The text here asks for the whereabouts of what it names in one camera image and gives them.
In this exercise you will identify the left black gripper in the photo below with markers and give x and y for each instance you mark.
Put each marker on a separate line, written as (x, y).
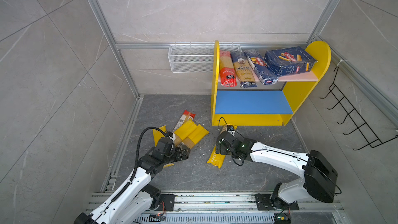
(180, 156)

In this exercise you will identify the red yellow pasta bag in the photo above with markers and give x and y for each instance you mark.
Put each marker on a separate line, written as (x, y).
(226, 70)

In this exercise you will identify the yellow shelf unit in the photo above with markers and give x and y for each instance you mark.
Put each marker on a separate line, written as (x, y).
(246, 107)

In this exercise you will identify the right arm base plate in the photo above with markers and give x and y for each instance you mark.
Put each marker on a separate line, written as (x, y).
(266, 202)

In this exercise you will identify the black wire hook rack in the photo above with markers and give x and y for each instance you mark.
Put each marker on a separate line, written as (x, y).
(351, 113)

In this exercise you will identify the yellow Pastatime spaghetti bag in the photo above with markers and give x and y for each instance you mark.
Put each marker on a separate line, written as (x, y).
(217, 158)

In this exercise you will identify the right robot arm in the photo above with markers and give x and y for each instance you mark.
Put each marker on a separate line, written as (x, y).
(317, 179)

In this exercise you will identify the aluminium mounting rail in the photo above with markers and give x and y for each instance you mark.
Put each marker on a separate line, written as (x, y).
(238, 208)

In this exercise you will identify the small tan pasta bag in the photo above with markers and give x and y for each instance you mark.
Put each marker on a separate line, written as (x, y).
(157, 135)

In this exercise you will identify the red white spaghetti bag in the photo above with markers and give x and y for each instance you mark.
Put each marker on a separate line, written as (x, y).
(187, 115)

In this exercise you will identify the blue Barilla rigatoni box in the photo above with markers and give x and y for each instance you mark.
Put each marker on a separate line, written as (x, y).
(289, 61)

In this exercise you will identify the white wire mesh basket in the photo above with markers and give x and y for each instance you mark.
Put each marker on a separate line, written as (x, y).
(191, 58)

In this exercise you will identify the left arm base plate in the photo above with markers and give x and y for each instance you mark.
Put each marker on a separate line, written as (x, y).
(159, 203)

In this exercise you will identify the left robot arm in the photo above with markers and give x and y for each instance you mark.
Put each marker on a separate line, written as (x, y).
(136, 195)

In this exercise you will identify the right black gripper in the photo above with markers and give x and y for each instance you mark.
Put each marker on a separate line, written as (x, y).
(221, 149)

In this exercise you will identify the blue yellow spaghetti bag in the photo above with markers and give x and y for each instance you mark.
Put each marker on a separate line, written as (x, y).
(243, 70)

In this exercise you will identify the blue Barilla spaghetti bag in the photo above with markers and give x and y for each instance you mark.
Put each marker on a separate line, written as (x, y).
(264, 73)

